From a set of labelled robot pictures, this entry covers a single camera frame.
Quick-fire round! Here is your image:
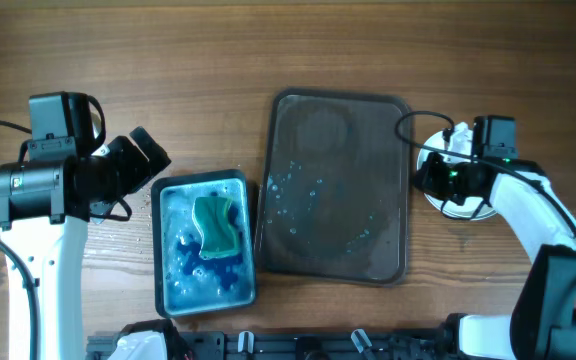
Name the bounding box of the right black cable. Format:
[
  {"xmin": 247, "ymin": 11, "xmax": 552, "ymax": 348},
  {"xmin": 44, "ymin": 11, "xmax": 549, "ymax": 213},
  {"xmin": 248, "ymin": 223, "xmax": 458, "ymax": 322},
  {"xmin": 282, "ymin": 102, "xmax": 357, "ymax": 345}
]
[{"xmin": 394, "ymin": 110, "xmax": 576, "ymax": 360}]

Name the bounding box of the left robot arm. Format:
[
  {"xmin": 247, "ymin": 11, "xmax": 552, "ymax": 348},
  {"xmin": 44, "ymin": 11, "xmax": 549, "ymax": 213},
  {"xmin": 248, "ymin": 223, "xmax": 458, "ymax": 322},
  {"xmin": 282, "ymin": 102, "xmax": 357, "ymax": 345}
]
[{"xmin": 0, "ymin": 92, "xmax": 171, "ymax": 359}]

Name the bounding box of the black cable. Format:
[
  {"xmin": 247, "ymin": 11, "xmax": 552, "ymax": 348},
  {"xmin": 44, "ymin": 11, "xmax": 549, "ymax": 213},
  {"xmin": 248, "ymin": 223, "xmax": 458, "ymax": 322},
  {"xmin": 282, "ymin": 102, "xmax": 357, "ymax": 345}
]
[
  {"xmin": 394, "ymin": 110, "xmax": 576, "ymax": 360},
  {"xmin": 0, "ymin": 117, "xmax": 42, "ymax": 360}
]

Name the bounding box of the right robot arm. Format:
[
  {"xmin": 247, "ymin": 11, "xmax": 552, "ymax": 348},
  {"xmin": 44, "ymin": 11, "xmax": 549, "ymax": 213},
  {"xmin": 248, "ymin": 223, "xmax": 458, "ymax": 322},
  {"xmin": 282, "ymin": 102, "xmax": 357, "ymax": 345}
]
[{"xmin": 413, "ymin": 115, "xmax": 576, "ymax": 359}]

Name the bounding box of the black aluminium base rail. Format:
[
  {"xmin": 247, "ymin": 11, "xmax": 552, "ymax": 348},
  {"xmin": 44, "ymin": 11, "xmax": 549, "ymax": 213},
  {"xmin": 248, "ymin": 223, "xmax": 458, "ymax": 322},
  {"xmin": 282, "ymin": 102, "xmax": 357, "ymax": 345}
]
[{"xmin": 86, "ymin": 327, "xmax": 449, "ymax": 360}]

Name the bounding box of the white plate stained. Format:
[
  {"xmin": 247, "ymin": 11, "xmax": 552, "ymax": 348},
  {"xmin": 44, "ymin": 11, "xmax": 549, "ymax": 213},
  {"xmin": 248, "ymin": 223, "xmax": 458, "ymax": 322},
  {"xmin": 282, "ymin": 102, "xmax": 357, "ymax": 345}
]
[{"xmin": 416, "ymin": 131, "xmax": 497, "ymax": 221}]

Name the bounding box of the green yellow sponge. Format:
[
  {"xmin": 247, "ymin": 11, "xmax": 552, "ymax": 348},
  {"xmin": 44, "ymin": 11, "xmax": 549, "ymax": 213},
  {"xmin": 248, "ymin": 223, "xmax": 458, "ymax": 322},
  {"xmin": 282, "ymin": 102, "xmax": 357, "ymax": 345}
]
[{"xmin": 192, "ymin": 196, "xmax": 240, "ymax": 260}]

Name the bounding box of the black tray with blue water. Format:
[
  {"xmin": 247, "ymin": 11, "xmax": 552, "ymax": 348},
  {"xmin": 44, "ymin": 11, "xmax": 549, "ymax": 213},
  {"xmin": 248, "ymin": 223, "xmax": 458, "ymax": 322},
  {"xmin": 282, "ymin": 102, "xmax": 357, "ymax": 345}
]
[{"xmin": 151, "ymin": 169, "xmax": 256, "ymax": 318}]

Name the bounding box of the brown plastic serving tray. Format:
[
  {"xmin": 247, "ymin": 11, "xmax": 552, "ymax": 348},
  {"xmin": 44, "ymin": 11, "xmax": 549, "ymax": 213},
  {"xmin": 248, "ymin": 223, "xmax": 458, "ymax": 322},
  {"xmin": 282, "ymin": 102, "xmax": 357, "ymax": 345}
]
[{"xmin": 254, "ymin": 88, "xmax": 411, "ymax": 287}]

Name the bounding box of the left black cable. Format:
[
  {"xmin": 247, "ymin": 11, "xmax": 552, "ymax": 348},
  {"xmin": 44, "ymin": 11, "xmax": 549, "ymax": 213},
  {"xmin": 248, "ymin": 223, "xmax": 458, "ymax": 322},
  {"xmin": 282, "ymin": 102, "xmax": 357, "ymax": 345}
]
[{"xmin": 0, "ymin": 117, "xmax": 42, "ymax": 360}]

